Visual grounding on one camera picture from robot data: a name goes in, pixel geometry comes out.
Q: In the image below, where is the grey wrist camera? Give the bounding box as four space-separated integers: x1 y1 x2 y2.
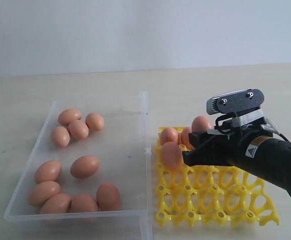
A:
206 88 265 120

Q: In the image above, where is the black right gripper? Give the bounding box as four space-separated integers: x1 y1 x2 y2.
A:
182 118 273 166

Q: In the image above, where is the yellow plastic egg tray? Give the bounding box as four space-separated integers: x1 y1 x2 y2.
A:
154 142 281 227

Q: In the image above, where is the brown egg front corner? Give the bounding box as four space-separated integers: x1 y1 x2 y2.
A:
40 193 72 214

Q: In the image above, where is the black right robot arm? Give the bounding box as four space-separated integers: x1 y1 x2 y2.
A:
182 118 291 197

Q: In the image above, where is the clear plastic bin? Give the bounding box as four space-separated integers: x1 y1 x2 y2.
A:
4 91 153 240

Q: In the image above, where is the brown egg third row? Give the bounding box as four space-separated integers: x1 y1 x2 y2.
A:
50 126 70 148

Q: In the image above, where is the brown egg second row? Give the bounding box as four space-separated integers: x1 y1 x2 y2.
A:
68 119 89 140

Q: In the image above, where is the black camera cable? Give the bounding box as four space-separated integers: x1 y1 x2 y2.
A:
214 109 291 148

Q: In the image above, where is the brown egg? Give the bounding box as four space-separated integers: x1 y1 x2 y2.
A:
96 182 122 211
180 127 194 150
85 112 105 132
34 160 62 184
70 155 101 179
57 108 82 126
71 193 99 213
161 141 183 170
159 127 179 145
27 181 61 207
191 115 214 133

